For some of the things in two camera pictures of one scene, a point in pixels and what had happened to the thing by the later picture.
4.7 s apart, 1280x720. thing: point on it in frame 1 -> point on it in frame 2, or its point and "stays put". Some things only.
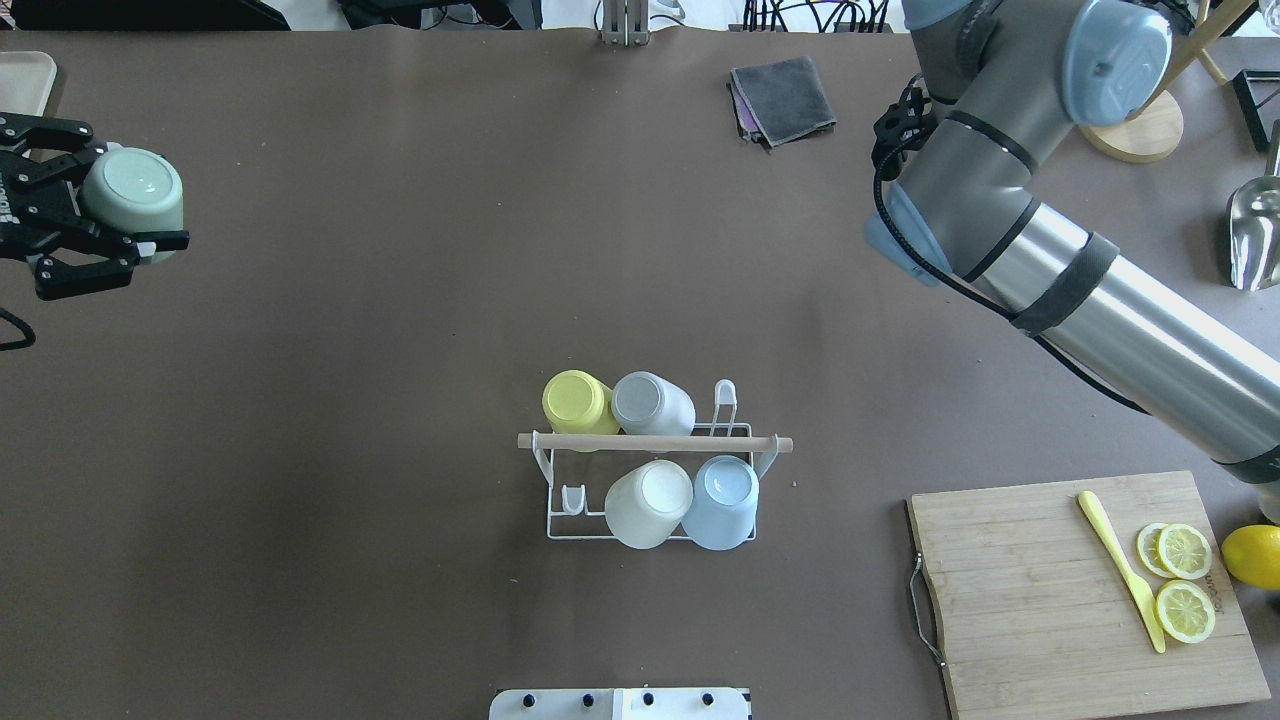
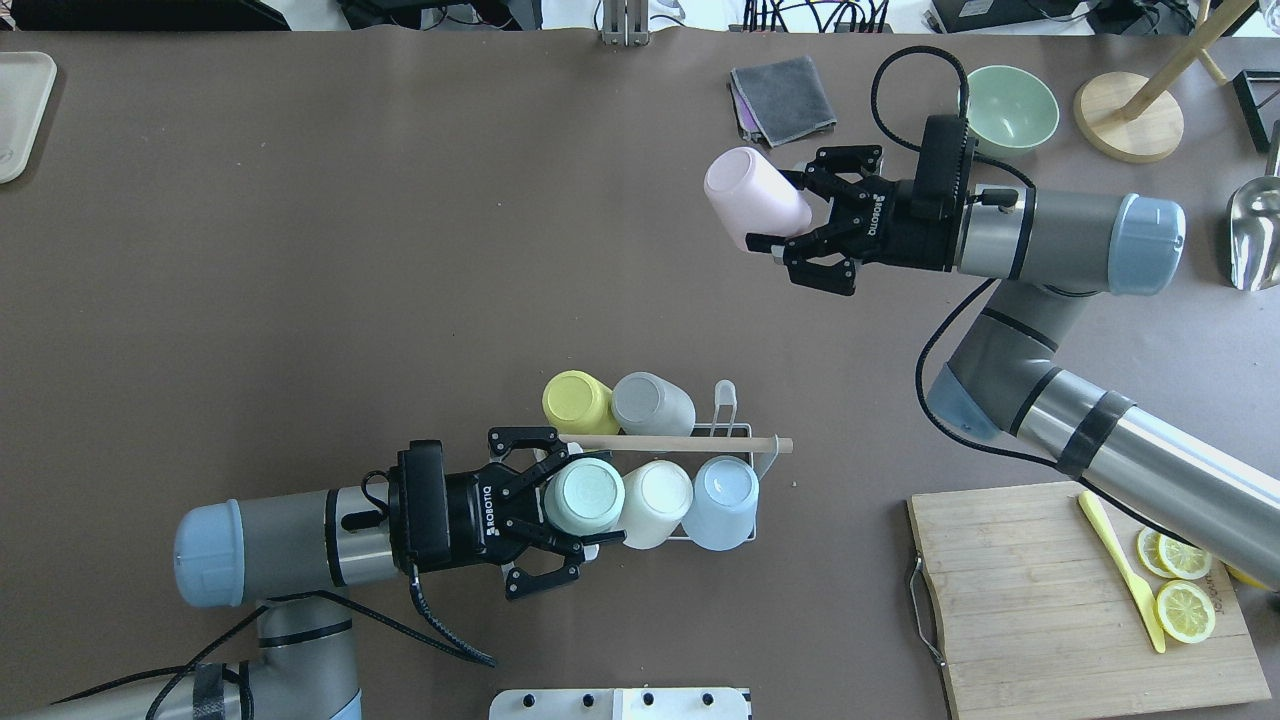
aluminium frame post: (625, 22) stays put
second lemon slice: (1149, 549) stays put
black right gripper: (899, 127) -> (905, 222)
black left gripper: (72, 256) -> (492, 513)
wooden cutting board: (1037, 616) stays put
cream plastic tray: (26, 79) stays put
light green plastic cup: (134, 190) -> (585, 497)
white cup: (646, 505) stays put
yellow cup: (577, 403) stays put
